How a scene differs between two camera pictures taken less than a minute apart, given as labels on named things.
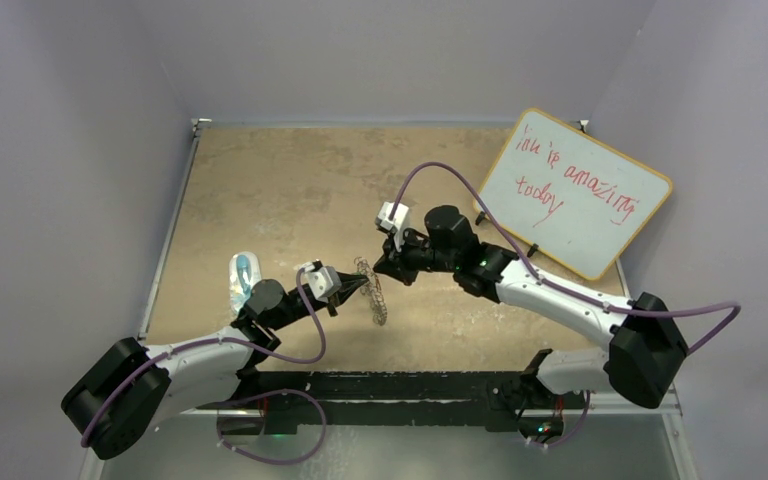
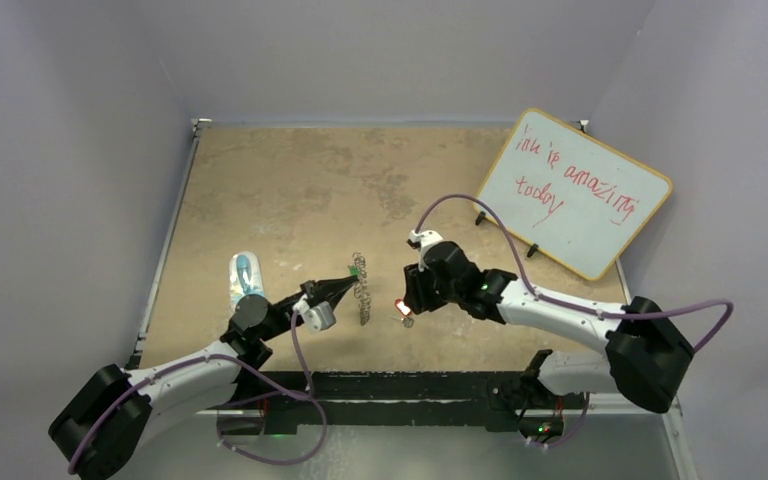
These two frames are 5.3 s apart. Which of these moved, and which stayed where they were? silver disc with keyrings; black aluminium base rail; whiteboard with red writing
Moved: silver disc with keyrings
Stayed: whiteboard with red writing; black aluminium base rail
